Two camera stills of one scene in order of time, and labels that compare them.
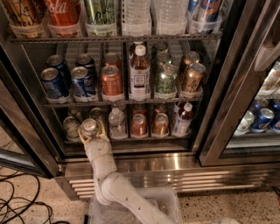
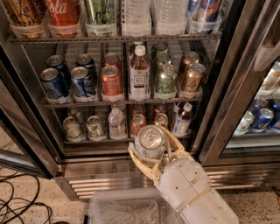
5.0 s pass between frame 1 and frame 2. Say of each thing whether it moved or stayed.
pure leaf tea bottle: stayed
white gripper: moved
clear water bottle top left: stayed
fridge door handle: stayed
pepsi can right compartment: stayed
